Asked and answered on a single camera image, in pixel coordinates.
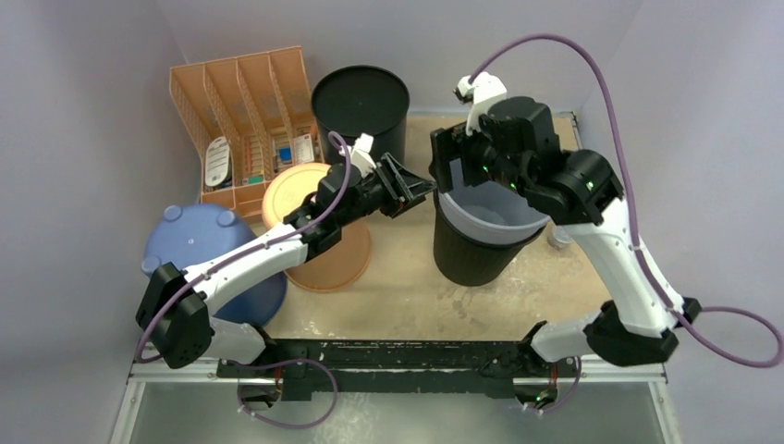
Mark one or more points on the orange plastic bucket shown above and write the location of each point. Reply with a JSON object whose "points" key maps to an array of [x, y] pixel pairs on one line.
{"points": [[339, 256]]}

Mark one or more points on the small boxes in organizer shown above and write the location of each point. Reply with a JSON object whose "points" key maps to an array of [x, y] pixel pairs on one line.
{"points": [[265, 160]]}

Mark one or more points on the black ribbed bin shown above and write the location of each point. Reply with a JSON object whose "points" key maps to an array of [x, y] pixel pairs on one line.
{"points": [[468, 262]]}

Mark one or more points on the orange plastic file organizer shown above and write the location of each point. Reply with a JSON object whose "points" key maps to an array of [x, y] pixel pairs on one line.
{"points": [[263, 94]]}

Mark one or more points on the dark navy cylindrical bin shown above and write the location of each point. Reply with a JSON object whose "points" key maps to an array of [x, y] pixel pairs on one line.
{"points": [[358, 100]]}

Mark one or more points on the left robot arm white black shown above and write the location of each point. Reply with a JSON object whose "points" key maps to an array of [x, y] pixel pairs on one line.
{"points": [[178, 310]]}

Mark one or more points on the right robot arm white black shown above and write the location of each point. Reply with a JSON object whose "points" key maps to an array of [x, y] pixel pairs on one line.
{"points": [[580, 191]]}

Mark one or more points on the white oval package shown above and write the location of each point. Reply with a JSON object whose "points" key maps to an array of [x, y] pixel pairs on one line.
{"points": [[217, 171]]}

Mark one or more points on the aluminium frame rail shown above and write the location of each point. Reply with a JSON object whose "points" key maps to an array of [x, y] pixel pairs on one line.
{"points": [[594, 370]]}

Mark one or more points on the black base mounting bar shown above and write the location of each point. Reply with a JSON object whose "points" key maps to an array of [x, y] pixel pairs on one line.
{"points": [[496, 369]]}

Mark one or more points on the grey plastic bucket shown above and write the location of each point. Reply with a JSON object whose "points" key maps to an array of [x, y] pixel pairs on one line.
{"points": [[490, 214]]}

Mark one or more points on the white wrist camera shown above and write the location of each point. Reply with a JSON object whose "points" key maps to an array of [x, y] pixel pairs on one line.
{"points": [[360, 156], [481, 93]]}

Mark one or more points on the small clear plastic cup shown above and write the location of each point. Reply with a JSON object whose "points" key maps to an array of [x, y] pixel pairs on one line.
{"points": [[558, 238]]}

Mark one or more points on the large blue plastic bucket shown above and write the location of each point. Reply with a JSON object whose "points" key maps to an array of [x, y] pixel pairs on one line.
{"points": [[190, 235]]}

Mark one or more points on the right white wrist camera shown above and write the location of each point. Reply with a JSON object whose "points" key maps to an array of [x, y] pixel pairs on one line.
{"points": [[481, 93]]}

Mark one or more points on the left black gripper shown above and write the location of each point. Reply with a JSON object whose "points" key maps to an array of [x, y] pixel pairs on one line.
{"points": [[404, 193]]}

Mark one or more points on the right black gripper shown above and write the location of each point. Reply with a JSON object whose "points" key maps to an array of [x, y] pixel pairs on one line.
{"points": [[458, 158]]}

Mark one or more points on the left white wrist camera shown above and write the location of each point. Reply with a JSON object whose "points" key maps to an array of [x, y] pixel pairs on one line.
{"points": [[360, 156]]}

